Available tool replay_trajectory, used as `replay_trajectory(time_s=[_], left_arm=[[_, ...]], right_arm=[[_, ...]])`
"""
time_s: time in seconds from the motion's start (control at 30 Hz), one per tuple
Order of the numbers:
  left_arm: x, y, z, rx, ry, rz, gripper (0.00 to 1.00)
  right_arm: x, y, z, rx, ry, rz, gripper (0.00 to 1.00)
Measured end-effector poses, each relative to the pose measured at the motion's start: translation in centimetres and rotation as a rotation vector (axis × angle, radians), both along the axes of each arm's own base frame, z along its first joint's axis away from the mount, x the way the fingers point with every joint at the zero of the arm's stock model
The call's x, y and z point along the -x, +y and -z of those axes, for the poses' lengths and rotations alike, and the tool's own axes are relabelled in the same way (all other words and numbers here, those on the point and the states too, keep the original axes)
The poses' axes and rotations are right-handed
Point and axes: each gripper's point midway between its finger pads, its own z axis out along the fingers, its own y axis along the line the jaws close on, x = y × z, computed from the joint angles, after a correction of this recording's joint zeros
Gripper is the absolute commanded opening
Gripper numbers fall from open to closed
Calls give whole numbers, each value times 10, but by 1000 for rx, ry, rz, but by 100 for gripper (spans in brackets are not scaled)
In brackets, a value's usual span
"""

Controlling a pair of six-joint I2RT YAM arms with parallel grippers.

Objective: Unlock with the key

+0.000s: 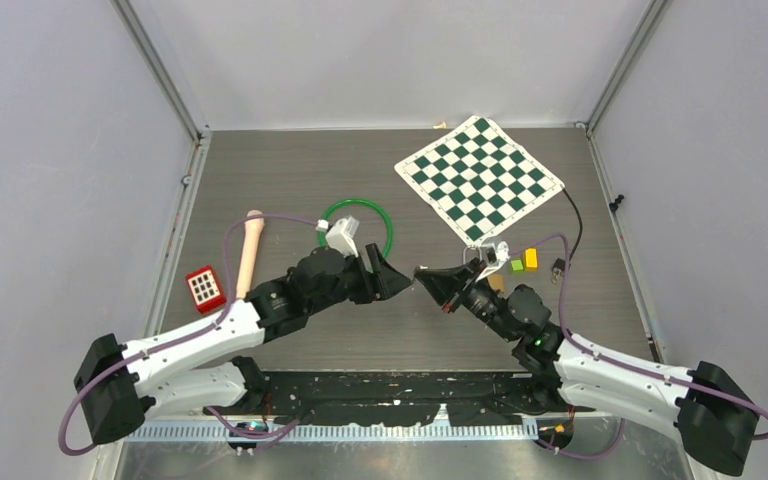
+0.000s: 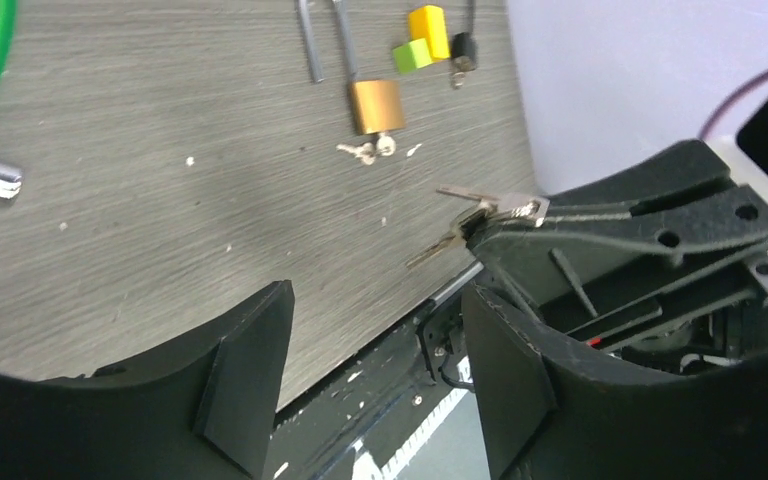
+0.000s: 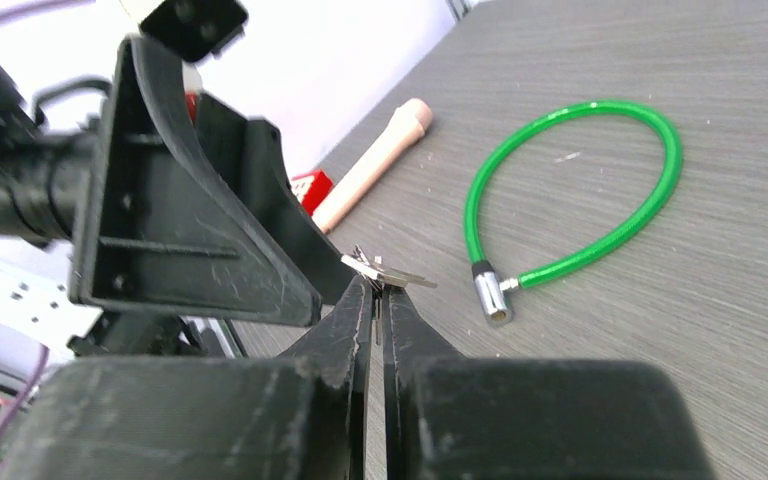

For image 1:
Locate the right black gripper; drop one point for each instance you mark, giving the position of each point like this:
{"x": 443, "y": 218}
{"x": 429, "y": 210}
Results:
{"x": 446, "y": 285}

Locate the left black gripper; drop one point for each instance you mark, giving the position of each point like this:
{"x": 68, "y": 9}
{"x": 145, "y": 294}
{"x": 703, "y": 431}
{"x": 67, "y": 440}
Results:
{"x": 383, "y": 282}

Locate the green cable bike lock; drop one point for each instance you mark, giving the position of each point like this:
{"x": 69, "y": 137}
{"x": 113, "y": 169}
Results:
{"x": 385, "y": 250}

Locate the brass padlock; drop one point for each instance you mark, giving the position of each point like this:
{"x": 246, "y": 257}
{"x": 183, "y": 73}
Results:
{"x": 496, "y": 281}

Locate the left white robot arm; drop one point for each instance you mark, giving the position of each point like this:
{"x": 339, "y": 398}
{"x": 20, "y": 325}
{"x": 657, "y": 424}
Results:
{"x": 121, "y": 385}

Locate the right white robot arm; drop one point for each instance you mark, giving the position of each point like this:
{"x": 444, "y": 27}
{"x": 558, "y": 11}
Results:
{"x": 703, "y": 407}

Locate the yellow block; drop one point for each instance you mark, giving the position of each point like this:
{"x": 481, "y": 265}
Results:
{"x": 530, "y": 259}

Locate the green white chessboard mat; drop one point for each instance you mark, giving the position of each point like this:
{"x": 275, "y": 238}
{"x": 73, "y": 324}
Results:
{"x": 478, "y": 180}

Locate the beige toy microphone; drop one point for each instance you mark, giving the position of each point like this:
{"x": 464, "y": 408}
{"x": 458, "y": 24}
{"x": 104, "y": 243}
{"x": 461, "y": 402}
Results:
{"x": 253, "y": 227}

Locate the red white toy calculator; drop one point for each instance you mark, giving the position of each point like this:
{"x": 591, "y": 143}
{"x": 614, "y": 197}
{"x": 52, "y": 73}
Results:
{"x": 205, "y": 289}

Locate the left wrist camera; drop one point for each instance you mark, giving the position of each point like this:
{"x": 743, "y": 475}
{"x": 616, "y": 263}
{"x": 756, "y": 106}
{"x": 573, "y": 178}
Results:
{"x": 339, "y": 235}

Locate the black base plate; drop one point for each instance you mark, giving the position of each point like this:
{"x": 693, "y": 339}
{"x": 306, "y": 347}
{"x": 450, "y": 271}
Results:
{"x": 399, "y": 398}

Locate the black wall knob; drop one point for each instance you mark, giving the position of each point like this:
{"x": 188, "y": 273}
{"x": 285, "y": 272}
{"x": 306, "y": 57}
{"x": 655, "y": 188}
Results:
{"x": 615, "y": 204}

